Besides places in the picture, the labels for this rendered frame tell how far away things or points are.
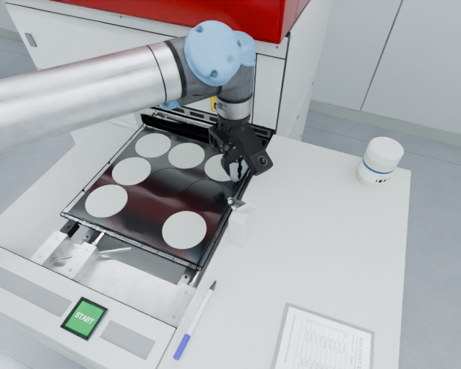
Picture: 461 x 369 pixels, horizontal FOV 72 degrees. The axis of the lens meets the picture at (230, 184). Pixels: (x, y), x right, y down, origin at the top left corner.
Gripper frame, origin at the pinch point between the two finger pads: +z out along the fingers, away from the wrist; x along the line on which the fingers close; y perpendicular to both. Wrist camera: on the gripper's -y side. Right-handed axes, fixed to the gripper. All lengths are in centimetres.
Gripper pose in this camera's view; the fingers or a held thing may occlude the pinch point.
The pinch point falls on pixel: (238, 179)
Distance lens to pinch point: 80.8
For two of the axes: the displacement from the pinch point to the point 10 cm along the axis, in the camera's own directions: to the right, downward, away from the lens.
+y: -5.8, -6.2, 5.3
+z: 0.0, 6.5, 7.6
